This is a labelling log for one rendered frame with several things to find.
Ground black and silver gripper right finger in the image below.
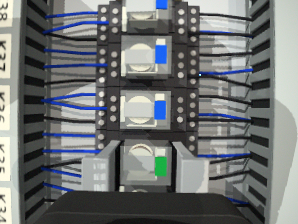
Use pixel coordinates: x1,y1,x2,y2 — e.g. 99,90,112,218
169,142,210,193

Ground grey relay with green button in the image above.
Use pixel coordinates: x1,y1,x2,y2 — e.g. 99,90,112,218
120,139,172,186

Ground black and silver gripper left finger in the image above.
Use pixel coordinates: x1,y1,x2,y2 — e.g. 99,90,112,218
82,140,123,192

